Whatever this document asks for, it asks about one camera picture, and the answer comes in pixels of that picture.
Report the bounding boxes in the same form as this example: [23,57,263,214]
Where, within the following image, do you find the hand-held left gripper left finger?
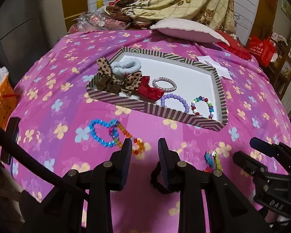
[27,138,133,233]

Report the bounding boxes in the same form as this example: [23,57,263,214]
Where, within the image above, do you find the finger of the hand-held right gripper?
[233,151,268,178]
[249,137,283,159]

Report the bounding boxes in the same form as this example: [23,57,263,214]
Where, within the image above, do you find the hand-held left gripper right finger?
[158,137,273,233]

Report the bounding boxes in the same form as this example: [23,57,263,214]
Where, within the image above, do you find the orange bead bracelet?
[116,123,145,156]

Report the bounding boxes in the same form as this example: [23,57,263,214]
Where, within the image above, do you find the black hair tie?
[150,161,169,195]

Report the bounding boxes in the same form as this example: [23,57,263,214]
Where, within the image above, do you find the green bead bracelet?
[204,150,223,173]

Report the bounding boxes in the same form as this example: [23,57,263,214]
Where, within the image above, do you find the blue bead bracelet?
[88,119,123,148]

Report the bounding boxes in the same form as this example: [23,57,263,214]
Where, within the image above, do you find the purple bead bracelet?
[160,93,190,114]

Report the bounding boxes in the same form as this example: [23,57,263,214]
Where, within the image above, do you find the red hair bow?
[137,76,165,101]

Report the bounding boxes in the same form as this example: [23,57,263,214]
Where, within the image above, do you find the multicoloured bead bracelet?
[190,97,215,120]

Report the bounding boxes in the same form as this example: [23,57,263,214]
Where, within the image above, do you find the light leopard print hair bow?
[96,56,143,97]

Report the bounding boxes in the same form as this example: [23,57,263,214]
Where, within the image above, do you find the rhinestone bracelet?
[152,76,177,92]

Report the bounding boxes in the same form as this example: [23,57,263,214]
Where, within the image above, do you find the striped cardboard box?
[86,47,228,133]

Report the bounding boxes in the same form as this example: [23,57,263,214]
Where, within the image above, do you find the pale blue fluffy scrunchie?
[110,59,142,79]

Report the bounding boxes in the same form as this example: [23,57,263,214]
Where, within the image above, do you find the white paper sheet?
[196,55,233,80]

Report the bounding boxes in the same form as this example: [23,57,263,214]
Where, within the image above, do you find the pink floral blanket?
[0,28,291,233]

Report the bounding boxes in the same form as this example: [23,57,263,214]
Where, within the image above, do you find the red gift bag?
[247,35,277,66]

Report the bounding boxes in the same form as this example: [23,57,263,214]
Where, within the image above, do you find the red frilled cushion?
[216,30,253,60]

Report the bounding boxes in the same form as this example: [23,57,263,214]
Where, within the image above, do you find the black phone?
[1,117,21,175]

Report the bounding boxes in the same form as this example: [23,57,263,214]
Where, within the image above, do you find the white pillow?
[150,18,230,44]

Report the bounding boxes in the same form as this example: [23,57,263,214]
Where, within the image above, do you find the brown jar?
[132,19,152,30]

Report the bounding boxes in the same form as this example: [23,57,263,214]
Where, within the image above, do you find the orange plastic basket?
[0,74,17,154]

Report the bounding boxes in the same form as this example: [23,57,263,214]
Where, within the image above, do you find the clear plastic bag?
[69,11,131,33]

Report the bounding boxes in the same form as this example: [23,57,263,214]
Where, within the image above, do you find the white tissue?
[0,67,10,88]

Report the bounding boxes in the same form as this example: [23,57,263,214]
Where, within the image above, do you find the grey metal cabinet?
[0,0,68,78]

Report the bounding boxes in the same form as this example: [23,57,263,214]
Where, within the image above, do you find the black cable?
[0,119,88,199]

